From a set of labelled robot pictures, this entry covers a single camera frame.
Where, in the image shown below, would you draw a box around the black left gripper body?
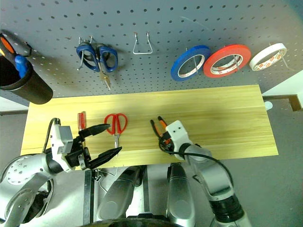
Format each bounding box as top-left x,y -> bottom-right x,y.
64,136 -> 92,171

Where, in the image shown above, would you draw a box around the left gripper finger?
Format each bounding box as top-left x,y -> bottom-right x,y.
86,146 -> 123,169
78,123 -> 112,140

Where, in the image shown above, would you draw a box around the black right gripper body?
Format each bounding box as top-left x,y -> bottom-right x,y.
159,131 -> 176,153

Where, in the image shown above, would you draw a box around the orange black pliers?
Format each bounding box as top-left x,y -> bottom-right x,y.
150,115 -> 172,146

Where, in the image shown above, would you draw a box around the blue tape roll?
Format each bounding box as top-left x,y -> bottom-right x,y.
170,44 -> 212,82

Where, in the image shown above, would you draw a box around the red tape roll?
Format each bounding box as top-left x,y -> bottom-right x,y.
203,44 -> 252,79

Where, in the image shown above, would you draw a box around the grey perforated pegboard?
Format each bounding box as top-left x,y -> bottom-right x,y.
0,0 -> 303,107

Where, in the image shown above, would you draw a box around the white tape roll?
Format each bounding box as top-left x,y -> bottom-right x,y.
249,43 -> 288,72

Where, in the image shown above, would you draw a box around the silver left robot leg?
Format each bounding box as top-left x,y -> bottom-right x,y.
96,165 -> 143,221

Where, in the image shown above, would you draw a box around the silver robot leg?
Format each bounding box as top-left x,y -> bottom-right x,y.
96,165 -> 143,221
166,162 -> 196,227

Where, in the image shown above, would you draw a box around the silver right robot leg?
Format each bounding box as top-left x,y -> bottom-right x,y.
166,162 -> 196,227

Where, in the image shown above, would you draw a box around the dark rounded robot torso edge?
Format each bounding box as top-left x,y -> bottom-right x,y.
91,213 -> 181,227

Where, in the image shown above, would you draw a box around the double metal peg hook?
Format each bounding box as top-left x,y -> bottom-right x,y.
76,35 -> 94,71

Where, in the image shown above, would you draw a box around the black cylindrical tool holder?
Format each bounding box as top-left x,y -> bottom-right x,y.
0,55 -> 54,105

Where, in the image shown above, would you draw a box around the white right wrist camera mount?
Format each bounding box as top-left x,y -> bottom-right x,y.
165,120 -> 193,160

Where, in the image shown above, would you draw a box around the red handled screwdriver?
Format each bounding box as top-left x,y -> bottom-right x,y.
77,112 -> 87,133

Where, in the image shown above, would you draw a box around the red handled scissors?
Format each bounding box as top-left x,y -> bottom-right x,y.
104,113 -> 129,152

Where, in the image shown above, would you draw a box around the thin wire clip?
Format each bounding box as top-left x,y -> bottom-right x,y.
94,166 -> 118,190

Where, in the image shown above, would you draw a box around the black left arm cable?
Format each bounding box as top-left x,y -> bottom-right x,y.
42,117 -> 60,153

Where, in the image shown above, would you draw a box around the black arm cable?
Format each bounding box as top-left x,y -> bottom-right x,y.
42,117 -> 60,153
158,139 -> 235,190

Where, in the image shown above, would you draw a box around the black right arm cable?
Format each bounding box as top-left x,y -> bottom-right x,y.
158,139 -> 235,190

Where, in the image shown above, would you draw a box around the black metal table frame bar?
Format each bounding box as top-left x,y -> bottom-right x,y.
83,169 -> 96,224

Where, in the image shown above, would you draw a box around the blue handled scissors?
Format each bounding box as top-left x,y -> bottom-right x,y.
76,42 -> 118,91

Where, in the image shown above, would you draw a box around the empty wire loop hook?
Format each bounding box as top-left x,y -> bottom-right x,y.
132,32 -> 153,55

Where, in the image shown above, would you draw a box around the blue tool handle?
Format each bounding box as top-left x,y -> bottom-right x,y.
14,54 -> 29,79

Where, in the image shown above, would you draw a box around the black orange tool handle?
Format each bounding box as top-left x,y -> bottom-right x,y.
0,29 -> 33,65

